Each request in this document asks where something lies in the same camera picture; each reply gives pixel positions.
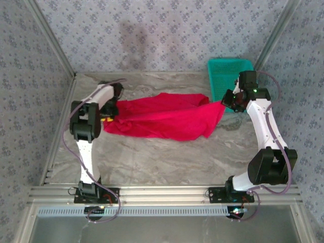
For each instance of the red t-shirt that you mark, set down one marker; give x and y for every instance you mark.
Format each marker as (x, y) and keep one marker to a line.
(164, 119)

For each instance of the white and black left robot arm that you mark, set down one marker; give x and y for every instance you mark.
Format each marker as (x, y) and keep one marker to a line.
(87, 157)

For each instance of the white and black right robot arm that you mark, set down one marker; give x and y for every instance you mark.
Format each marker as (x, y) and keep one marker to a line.
(263, 121)

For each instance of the teal plastic mesh basket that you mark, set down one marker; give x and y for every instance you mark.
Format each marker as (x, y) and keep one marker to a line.
(220, 73)

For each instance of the small black electronics board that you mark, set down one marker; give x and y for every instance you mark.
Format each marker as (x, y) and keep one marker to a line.
(95, 210)
(236, 211)

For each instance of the grey metal sheet panel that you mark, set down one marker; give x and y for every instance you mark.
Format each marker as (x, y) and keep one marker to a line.
(164, 230)

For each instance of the aluminium frame post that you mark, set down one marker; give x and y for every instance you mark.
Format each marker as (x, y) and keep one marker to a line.
(275, 38)
(52, 38)

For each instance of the aluminium table side rail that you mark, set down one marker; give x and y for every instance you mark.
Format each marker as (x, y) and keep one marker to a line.
(52, 152)

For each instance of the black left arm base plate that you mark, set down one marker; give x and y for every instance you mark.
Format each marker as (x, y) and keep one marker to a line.
(115, 196)

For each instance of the aluminium mounting rail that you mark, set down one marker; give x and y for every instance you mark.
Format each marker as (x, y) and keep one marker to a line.
(164, 195)

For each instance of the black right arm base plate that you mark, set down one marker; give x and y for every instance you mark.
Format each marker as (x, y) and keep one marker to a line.
(215, 196)

